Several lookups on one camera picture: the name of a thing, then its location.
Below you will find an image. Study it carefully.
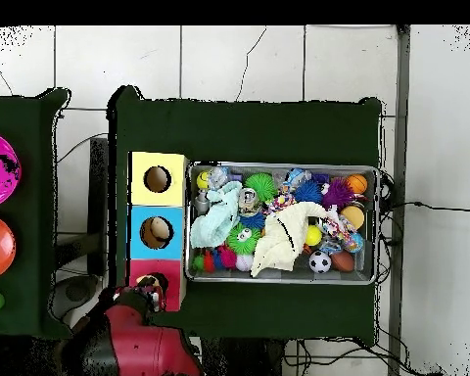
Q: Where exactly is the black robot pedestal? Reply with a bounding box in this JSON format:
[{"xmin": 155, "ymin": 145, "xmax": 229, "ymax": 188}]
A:
[{"xmin": 201, "ymin": 338, "xmax": 287, "ymax": 376}]

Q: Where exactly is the wooden box with three holes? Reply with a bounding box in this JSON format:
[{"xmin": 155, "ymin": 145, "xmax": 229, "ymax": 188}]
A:
[{"xmin": 123, "ymin": 151, "xmax": 190, "ymax": 313}]

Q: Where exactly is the plain green spiky ball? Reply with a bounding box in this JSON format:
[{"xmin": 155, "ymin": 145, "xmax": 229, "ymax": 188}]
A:
[{"xmin": 243, "ymin": 172, "xmax": 278, "ymax": 204}]

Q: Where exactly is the multicolour spiky caterpillar toy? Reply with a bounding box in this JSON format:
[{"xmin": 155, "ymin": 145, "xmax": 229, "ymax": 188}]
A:
[{"xmin": 191, "ymin": 244, "xmax": 238, "ymax": 274}]

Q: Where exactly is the purple spiky ball with eyes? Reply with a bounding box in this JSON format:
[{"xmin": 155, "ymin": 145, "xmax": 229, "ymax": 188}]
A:
[{"xmin": 319, "ymin": 177, "xmax": 357, "ymax": 212}]

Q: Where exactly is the dark green table cloth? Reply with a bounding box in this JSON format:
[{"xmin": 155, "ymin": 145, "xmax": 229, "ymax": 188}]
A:
[
  {"xmin": 107, "ymin": 85, "xmax": 383, "ymax": 346},
  {"xmin": 0, "ymin": 87, "xmax": 75, "ymax": 340}
]

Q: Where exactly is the pink plastic bowl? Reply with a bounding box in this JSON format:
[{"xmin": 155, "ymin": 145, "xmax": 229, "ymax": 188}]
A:
[{"xmin": 0, "ymin": 130, "xmax": 23, "ymax": 210}]

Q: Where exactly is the crushed bottle with blue label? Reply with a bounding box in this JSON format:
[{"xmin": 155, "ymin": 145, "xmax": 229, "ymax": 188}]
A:
[{"xmin": 279, "ymin": 166, "xmax": 312, "ymax": 193}]

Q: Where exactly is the mint waffle cloth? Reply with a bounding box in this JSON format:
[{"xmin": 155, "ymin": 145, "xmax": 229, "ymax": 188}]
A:
[{"xmin": 189, "ymin": 180, "xmax": 244, "ymax": 250}]

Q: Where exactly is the cream waffle cloth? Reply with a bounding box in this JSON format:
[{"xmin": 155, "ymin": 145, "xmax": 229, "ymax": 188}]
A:
[{"xmin": 250, "ymin": 201, "xmax": 332, "ymax": 277}]

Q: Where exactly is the silver wire mesh bin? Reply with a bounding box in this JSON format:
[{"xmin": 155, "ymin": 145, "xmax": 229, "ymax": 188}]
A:
[{"xmin": 184, "ymin": 161, "xmax": 380, "ymax": 286}]

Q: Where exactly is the silver drink can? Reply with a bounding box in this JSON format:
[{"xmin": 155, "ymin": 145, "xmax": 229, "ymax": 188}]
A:
[{"xmin": 237, "ymin": 187, "xmax": 259, "ymax": 216}]

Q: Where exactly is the blue spiky ball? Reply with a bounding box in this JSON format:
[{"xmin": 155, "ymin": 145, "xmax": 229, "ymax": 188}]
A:
[{"xmin": 293, "ymin": 179, "xmax": 324, "ymax": 208}]

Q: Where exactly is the green spiky ball with eyes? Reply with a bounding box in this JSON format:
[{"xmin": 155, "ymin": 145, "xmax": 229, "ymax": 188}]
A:
[{"xmin": 225, "ymin": 223, "xmax": 262, "ymax": 256}]

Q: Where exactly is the small colourful crumpled paper ball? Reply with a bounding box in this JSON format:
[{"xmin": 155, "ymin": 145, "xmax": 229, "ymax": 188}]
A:
[{"xmin": 263, "ymin": 192, "xmax": 298, "ymax": 214}]

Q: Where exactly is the black stand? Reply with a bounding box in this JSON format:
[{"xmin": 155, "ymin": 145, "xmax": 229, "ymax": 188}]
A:
[{"xmin": 48, "ymin": 136, "xmax": 110, "ymax": 320}]

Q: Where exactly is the black cable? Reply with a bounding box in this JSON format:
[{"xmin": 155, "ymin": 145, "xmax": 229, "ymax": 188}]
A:
[
  {"xmin": 56, "ymin": 132, "xmax": 110, "ymax": 165},
  {"xmin": 283, "ymin": 337, "xmax": 444, "ymax": 376},
  {"xmin": 379, "ymin": 200, "xmax": 470, "ymax": 213}
]

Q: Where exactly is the grey metal rail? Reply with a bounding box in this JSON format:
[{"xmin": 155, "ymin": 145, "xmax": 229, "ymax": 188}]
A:
[{"xmin": 387, "ymin": 24, "xmax": 412, "ymax": 376}]

